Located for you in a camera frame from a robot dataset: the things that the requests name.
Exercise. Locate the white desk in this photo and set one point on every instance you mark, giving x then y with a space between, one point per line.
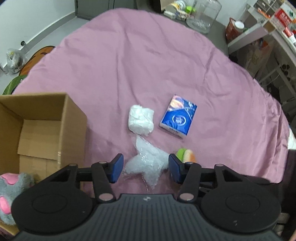
245 34

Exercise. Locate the white charger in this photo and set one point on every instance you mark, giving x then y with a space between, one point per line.
170 14

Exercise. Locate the white bedding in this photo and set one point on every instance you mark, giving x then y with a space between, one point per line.
291 140

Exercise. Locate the clear plastic bag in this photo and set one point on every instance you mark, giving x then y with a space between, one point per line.
148 162

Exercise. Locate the yellow-lid jar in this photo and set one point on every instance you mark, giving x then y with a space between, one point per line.
178 5

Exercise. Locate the pink bed sheet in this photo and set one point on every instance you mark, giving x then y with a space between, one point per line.
138 64

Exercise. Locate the orange bear rug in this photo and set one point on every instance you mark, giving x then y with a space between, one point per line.
34 59

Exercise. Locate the red waste bin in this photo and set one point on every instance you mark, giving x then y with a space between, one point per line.
234 27

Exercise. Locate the small green cup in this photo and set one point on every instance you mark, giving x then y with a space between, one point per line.
189 9

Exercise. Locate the green orange squishy toy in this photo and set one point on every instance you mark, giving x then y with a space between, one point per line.
186 155

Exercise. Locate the blue tissue packet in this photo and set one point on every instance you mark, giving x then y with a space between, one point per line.
179 117

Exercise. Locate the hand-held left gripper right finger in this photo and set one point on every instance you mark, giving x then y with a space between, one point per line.
174 169

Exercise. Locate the printed paper bag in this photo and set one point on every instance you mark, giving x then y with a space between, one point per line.
256 55

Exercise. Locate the white crumpled tissue wad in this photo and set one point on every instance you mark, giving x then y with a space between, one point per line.
141 119

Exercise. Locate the large clear glass jar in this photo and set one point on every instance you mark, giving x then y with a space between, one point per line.
204 17

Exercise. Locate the small clear rubbish bag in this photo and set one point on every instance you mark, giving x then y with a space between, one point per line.
15 61

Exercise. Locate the cardboard box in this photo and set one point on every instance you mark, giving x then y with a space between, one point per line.
71 129

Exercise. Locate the grey pink plush paw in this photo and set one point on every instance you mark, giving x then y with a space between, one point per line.
16 187

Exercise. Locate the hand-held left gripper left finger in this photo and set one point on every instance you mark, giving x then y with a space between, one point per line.
116 168

